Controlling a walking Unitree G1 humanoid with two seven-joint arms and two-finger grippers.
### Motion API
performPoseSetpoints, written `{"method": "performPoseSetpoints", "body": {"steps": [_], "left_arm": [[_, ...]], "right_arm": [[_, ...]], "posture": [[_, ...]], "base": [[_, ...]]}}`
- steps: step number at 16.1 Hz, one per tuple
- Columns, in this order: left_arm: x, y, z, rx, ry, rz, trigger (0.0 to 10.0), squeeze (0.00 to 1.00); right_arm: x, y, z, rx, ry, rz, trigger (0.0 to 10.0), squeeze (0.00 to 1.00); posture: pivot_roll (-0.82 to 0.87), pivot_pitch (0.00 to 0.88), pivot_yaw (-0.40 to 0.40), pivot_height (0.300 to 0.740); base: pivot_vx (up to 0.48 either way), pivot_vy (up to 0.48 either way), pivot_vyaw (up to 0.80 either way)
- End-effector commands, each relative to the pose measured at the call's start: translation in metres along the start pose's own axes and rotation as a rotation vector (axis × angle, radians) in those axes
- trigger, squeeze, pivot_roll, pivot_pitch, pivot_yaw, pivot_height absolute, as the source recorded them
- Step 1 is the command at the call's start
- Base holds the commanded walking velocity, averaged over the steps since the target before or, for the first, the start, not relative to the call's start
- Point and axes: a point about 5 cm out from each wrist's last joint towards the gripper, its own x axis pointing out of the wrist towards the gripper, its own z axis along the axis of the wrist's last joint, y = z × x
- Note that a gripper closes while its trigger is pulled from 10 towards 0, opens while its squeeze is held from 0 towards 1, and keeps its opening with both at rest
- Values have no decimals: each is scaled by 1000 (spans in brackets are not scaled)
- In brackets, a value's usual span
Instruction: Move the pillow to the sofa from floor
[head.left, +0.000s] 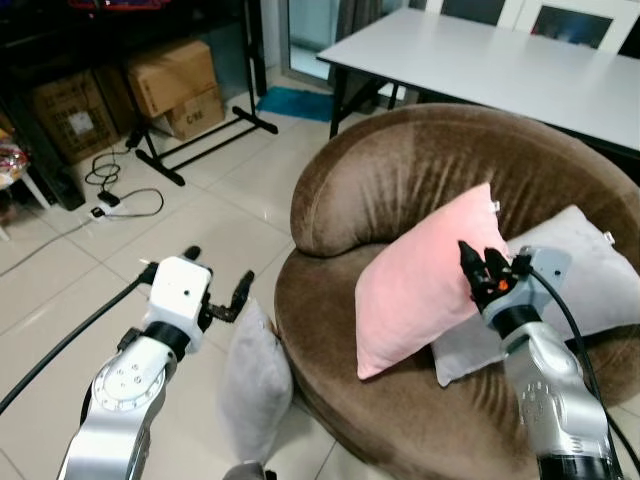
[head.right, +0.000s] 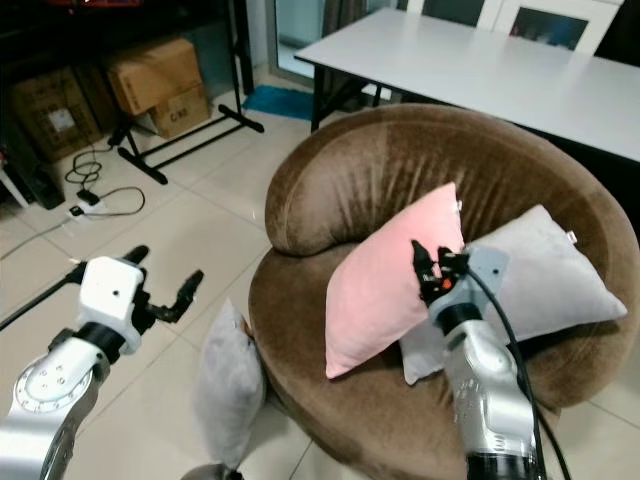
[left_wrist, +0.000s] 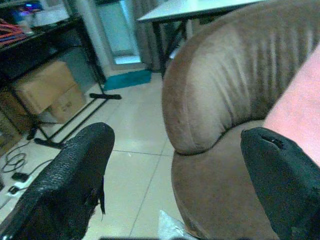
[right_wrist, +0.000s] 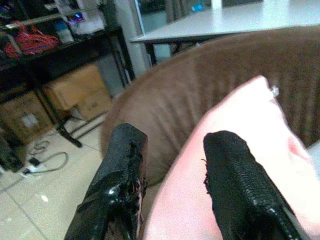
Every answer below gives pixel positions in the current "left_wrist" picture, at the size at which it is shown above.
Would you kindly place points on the brown fabric sofa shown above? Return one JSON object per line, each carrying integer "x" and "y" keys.
{"x": 225, "y": 100}

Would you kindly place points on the white folding table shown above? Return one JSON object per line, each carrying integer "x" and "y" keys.
{"x": 185, "y": 10}

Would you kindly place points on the clear plastic wrapper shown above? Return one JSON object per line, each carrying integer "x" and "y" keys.
{"x": 170, "y": 225}

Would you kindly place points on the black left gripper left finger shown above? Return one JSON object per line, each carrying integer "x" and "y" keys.
{"x": 65, "y": 180}

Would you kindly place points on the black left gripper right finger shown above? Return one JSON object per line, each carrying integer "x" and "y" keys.
{"x": 282, "y": 175}

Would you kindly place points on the large cardboard box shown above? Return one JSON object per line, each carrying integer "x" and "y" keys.
{"x": 47, "y": 85}

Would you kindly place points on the black metal desk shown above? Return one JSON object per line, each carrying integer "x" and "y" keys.
{"x": 47, "y": 50}

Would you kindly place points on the small cardboard box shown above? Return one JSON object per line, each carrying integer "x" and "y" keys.
{"x": 67, "y": 102}

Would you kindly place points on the teal floor mat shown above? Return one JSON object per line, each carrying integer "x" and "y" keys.
{"x": 127, "y": 79}

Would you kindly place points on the grey curtain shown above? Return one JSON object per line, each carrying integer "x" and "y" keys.
{"x": 147, "y": 35}

